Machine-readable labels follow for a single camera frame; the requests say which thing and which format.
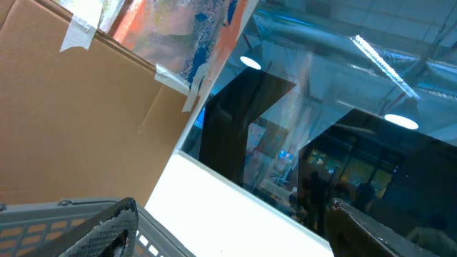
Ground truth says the grey plastic shopping basket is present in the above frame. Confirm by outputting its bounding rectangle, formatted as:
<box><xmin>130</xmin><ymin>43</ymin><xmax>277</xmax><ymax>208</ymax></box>
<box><xmin>1</xmin><ymin>198</ymin><xmax>192</xmax><ymax>257</ymax></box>

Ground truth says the white window sill ledge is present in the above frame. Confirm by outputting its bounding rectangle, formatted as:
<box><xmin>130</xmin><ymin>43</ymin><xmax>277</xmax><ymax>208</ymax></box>
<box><xmin>144</xmin><ymin>149</ymin><xmax>335</xmax><ymax>257</ymax></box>

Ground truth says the brown cardboard panel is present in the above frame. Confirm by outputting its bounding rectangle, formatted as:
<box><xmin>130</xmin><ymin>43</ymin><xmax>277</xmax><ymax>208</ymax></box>
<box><xmin>1</xmin><ymin>0</ymin><xmax>189</xmax><ymax>204</ymax></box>

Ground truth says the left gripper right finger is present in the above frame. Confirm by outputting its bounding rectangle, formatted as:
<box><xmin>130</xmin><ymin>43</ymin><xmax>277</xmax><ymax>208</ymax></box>
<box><xmin>324</xmin><ymin>198</ymin><xmax>437</xmax><ymax>257</ymax></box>

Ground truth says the glass window pane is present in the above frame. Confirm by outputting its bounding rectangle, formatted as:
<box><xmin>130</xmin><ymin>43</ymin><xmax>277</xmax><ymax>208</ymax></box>
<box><xmin>181</xmin><ymin>0</ymin><xmax>456</xmax><ymax>256</ymax></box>

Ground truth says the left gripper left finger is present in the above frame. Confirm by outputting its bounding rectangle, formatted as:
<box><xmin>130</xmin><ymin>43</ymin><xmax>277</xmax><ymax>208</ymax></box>
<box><xmin>24</xmin><ymin>197</ymin><xmax>139</xmax><ymax>257</ymax></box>

